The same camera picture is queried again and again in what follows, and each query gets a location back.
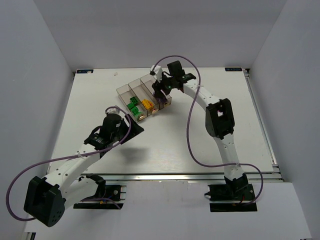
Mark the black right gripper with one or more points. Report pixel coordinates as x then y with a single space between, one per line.
161 87

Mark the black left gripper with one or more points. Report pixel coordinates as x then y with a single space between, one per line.
130 128

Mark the yellow rectangular lego brick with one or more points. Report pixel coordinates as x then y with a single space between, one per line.
146 105

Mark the small green lego brick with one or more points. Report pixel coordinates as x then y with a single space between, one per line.
135 111

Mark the purple lego brick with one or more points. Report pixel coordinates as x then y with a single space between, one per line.
164 101

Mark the yellow rounded lego brick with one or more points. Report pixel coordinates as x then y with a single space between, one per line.
150 102

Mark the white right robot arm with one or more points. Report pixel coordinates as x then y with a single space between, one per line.
219 117

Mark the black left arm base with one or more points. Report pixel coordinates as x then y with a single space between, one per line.
107 196

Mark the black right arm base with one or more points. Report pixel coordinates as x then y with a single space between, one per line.
222 200

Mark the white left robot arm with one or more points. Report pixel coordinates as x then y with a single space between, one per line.
49 196

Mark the clear right bin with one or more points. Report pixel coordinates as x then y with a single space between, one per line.
147 82

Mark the dark label sticker right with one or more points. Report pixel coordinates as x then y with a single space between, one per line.
233 69

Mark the dark label sticker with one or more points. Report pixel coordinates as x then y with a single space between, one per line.
233 69
84 71

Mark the dark label sticker left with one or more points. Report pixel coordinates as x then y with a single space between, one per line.
84 71

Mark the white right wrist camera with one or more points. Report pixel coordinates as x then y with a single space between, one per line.
156 71

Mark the aluminium table front rail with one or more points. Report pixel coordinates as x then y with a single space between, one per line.
269 177

